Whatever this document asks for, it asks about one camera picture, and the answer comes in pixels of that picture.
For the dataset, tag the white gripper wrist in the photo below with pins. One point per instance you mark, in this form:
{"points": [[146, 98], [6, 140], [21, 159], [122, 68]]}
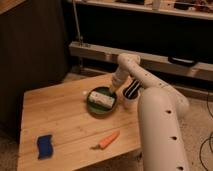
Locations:
{"points": [[119, 77]]}

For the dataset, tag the green ceramic bowl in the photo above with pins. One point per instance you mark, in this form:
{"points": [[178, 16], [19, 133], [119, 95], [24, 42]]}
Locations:
{"points": [[98, 109]]}

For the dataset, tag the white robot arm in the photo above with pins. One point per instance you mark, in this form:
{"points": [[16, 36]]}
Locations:
{"points": [[159, 107]]}

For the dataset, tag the white rectangular block in bowl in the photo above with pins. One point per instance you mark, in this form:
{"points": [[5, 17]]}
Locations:
{"points": [[101, 99]]}

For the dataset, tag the black white striped item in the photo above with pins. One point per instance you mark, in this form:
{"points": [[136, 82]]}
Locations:
{"points": [[131, 92]]}

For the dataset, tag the white cup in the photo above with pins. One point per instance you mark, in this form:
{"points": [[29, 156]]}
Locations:
{"points": [[129, 99]]}

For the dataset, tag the orange carrot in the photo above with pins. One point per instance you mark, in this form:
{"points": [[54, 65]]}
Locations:
{"points": [[103, 143]]}

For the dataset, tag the wooden table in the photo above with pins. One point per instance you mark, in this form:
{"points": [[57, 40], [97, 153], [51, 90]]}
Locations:
{"points": [[60, 111]]}

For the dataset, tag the blue sponge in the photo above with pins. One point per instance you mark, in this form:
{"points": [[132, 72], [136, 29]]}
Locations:
{"points": [[45, 148]]}

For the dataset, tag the vertical metal pole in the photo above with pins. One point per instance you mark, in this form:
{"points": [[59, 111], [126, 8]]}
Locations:
{"points": [[79, 37]]}

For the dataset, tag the upper shelf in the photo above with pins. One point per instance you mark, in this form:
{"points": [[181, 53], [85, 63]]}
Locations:
{"points": [[145, 8]]}

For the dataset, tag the metal rail beam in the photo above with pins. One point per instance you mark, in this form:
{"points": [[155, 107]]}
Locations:
{"points": [[158, 63]]}

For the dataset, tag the black handle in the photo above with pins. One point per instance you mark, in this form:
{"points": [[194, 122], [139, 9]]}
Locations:
{"points": [[182, 63]]}

